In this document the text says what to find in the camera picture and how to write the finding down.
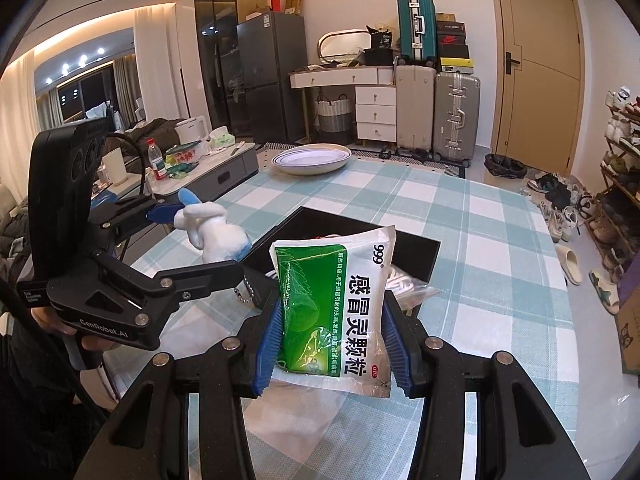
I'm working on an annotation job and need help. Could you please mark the grey coffee table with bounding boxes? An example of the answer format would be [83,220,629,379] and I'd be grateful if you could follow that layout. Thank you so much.
[145,142,260,197]

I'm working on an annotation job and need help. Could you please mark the dark glass cabinet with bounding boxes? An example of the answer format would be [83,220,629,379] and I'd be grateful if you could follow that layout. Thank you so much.
[194,0,259,137]

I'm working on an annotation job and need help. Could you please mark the white curtain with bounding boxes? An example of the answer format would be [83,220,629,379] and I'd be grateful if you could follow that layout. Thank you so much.
[132,2,202,127]

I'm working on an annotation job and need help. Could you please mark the woven basket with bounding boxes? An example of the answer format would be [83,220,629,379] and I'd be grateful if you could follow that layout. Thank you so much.
[314,94,354,146]

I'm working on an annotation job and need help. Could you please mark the black trash bag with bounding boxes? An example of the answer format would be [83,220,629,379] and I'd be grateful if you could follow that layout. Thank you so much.
[484,152,527,179]

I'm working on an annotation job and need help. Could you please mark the clear zip bag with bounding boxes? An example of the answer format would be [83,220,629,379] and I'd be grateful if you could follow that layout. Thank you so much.
[384,259,444,312]

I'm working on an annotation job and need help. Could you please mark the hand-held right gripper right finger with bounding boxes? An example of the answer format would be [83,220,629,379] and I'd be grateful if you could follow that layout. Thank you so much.
[382,292,593,480]

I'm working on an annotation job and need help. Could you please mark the beige suitcase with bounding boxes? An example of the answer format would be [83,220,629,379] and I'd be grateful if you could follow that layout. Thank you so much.
[395,64,437,154]

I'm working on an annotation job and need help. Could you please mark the white green slipper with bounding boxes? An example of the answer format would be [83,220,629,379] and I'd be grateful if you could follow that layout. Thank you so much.
[588,269,621,316]

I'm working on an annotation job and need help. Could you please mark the silver suitcase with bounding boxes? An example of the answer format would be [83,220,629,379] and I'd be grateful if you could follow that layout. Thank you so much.
[432,71,482,164]

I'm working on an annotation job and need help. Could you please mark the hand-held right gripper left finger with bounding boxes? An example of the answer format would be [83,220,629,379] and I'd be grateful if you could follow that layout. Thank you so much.
[107,292,291,480]

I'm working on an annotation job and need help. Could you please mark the black paper bag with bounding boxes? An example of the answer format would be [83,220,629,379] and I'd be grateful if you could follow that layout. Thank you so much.
[364,25,397,66]

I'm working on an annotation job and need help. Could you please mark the red label water bottle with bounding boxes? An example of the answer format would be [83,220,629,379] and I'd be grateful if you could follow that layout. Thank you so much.
[146,137,169,182]

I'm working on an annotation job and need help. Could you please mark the white oval plate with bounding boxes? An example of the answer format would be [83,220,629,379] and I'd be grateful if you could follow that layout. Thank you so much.
[271,143,352,176]

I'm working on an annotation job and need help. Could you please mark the oval mirror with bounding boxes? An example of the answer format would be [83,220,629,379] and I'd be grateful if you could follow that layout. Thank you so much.
[317,30,374,67]

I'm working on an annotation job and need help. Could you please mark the black cardboard box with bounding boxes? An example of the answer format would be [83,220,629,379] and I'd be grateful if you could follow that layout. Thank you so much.
[240,205,442,319]

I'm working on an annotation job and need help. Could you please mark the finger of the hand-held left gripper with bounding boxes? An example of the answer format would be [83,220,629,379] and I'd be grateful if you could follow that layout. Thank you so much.
[92,195,201,242]
[150,260,247,306]

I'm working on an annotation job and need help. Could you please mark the person's left forearm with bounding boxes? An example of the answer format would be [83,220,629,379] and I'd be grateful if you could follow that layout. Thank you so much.
[0,280,122,480]

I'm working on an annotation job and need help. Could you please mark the beige door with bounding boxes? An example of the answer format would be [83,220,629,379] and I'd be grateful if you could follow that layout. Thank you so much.
[487,0,586,177]

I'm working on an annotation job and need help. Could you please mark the white jug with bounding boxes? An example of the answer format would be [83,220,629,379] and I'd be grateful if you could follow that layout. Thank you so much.
[102,147,129,187]

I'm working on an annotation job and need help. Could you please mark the purple bag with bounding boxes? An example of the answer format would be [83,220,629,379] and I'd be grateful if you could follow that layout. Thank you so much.
[617,260,640,312]

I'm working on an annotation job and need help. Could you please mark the grey fridge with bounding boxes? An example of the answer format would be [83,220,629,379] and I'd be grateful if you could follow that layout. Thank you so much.
[236,11,307,144]

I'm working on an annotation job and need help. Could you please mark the white kettle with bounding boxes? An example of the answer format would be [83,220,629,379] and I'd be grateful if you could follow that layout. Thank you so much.
[175,115,209,144]

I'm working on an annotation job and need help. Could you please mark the person's left hand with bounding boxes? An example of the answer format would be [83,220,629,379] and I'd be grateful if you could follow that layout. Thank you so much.
[30,306,122,357]

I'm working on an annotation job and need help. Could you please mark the shoes on floor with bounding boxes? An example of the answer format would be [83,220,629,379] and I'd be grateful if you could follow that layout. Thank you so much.
[527,172,597,244]

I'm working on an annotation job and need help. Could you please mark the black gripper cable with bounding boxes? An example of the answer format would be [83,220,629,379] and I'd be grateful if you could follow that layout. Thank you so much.
[106,132,152,197]

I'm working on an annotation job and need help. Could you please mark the teal suitcase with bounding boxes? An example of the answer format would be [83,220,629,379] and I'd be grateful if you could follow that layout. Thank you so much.
[396,0,437,66]

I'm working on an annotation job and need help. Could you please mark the white vanity desk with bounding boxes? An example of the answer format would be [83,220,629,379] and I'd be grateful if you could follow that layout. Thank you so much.
[289,66,399,142]

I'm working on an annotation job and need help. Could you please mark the white blue plush toy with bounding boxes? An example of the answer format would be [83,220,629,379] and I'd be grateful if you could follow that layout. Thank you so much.
[172,188,257,307]

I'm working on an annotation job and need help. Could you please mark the dark shoe box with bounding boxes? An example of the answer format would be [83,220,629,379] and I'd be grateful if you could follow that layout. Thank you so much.
[436,12,467,36]

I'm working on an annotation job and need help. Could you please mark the beige slipper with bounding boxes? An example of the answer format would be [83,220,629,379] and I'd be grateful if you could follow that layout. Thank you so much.
[555,245,584,287]

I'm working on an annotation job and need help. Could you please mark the brown cardboard box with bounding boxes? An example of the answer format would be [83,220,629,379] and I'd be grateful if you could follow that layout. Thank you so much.
[620,305,640,377]

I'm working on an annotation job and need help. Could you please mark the black red logo shoe box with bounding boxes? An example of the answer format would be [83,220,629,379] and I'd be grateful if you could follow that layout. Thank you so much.
[437,34,471,59]

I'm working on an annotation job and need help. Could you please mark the green white medicine packet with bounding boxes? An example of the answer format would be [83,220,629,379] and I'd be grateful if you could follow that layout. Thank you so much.
[270,226,398,400]

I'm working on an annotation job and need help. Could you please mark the green tissue box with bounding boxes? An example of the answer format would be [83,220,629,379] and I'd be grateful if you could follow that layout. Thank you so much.
[207,127,236,149]

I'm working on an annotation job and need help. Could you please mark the shoe rack with shoes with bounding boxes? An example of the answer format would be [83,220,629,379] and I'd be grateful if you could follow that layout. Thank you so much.
[590,87,640,272]

